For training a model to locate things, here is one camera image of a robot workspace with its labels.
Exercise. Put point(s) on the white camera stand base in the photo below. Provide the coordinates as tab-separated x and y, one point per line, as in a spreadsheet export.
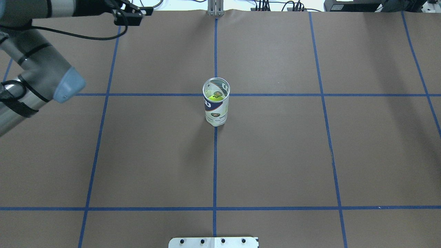
214	242

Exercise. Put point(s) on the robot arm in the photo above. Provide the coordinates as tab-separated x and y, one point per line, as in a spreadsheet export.
46	75

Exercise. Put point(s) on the aluminium frame post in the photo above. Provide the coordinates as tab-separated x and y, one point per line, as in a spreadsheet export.
215	8

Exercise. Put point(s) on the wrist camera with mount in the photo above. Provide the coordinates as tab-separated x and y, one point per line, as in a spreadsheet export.
126	13

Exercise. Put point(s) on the tennis ball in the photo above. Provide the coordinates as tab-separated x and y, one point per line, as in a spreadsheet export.
216	98

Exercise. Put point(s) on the Wilson tennis ball can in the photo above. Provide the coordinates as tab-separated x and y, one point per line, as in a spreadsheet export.
216	112

